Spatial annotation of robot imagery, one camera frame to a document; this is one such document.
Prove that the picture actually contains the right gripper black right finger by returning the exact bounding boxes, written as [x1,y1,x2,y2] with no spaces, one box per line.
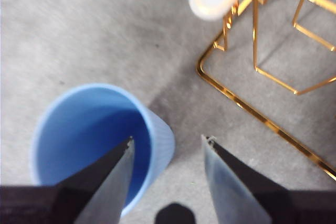
[201,134,336,224]

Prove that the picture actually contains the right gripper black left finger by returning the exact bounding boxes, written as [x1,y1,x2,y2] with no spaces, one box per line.
[0,136,136,224]

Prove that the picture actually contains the blue ribbed cup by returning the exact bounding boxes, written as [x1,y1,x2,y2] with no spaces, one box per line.
[29,83,176,217]

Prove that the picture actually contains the gold wire cup rack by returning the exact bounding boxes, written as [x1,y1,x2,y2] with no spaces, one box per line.
[188,0,336,182]

